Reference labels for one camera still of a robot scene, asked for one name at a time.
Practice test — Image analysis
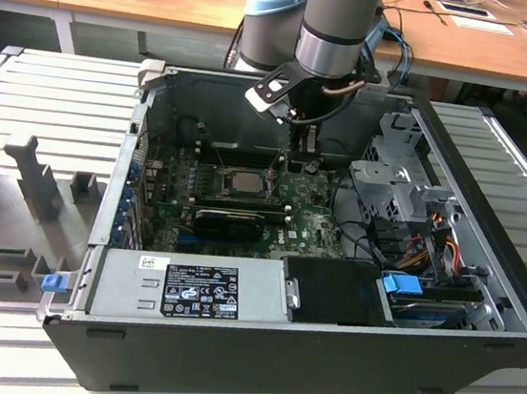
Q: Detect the silver topped CPU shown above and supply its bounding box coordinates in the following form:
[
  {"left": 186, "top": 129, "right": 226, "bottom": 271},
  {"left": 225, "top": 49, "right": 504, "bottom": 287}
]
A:
[{"left": 227, "top": 169, "right": 272, "bottom": 197}]

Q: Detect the pale blue teach pendant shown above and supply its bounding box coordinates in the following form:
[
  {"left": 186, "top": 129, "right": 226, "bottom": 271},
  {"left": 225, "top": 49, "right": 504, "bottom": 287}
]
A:
[{"left": 362, "top": 19, "right": 388, "bottom": 50}]

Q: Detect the metal drive cage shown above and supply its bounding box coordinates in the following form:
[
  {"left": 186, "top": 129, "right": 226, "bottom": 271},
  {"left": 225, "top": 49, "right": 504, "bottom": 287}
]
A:
[{"left": 341, "top": 105, "right": 476, "bottom": 241}]

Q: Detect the green motherboard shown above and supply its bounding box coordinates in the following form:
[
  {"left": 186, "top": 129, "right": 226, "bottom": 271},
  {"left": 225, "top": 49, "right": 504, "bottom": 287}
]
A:
[{"left": 134, "top": 136, "right": 360, "bottom": 275}]

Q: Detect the black graphics card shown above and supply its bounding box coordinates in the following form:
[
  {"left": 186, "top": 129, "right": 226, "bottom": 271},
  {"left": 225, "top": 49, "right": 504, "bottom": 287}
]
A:
[{"left": 190, "top": 205, "right": 267, "bottom": 246}]

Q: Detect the flat tablet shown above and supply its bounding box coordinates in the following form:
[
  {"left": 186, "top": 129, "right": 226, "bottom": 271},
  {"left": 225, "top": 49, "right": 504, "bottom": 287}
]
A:
[{"left": 434, "top": 0, "right": 499, "bottom": 21}]

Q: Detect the white paper sheet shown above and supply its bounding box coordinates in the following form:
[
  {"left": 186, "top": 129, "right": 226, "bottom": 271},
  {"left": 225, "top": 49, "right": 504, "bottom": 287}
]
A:
[{"left": 449, "top": 13, "right": 516, "bottom": 36}]

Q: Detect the black plastic air shroud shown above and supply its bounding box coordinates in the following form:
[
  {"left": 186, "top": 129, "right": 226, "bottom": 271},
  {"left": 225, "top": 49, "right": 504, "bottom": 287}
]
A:
[{"left": 274, "top": 252, "right": 403, "bottom": 337}]

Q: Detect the blue disk carrier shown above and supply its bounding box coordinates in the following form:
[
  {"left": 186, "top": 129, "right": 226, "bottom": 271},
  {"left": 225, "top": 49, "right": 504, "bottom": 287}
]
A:
[{"left": 379, "top": 270, "right": 426, "bottom": 307}]

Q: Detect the hard disk drive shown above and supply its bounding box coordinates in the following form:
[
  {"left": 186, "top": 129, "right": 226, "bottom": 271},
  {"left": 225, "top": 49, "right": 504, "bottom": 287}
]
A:
[{"left": 387, "top": 294, "right": 471, "bottom": 334}]

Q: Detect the silver power supply unit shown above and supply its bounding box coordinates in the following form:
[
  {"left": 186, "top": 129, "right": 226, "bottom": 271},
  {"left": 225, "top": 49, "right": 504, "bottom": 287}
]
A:
[{"left": 85, "top": 236, "right": 299, "bottom": 341}]

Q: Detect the black open PC case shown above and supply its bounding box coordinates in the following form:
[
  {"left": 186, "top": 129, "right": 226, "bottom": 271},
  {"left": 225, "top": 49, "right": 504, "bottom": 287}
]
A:
[{"left": 27, "top": 52, "right": 527, "bottom": 394}]

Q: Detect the blue case latch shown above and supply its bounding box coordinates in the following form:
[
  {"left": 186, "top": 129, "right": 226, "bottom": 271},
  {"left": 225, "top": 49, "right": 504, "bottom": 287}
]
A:
[{"left": 39, "top": 273, "right": 67, "bottom": 297}]

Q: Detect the grey parts rack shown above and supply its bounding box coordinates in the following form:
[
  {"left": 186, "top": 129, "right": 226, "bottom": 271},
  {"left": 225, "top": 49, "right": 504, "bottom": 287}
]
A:
[{"left": 0, "top": 130, "right": 113, "bottom": 316}]

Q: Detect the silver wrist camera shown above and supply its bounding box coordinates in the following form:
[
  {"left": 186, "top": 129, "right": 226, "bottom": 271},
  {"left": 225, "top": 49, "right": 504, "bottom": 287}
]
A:
[{"left": 242, "top": 75, "right": 304, "bottom": 126}]

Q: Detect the blue cable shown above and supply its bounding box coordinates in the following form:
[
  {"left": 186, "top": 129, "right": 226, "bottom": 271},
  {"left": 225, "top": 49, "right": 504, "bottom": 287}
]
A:
[{"left": 377, "top": 24, "right": 418, "bottom": 87}]

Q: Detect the black drive bay bracket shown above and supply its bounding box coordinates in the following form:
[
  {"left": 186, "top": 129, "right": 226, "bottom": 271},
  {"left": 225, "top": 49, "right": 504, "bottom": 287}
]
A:
[{"left": 361, "top": 214, "right": 418, "bottom": 269}]

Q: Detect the grey case handle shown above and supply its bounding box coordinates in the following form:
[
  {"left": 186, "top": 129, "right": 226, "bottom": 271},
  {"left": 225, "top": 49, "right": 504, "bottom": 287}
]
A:
[{"left": 136, "top": 59, "right": 168, "bottom": 94}]

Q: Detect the yellow red wire bundle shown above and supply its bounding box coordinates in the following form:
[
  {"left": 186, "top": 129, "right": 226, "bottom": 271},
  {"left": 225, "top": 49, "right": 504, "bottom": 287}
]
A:
[{"left": 398, "top": 226, "right": 465, "bottom": 280}]

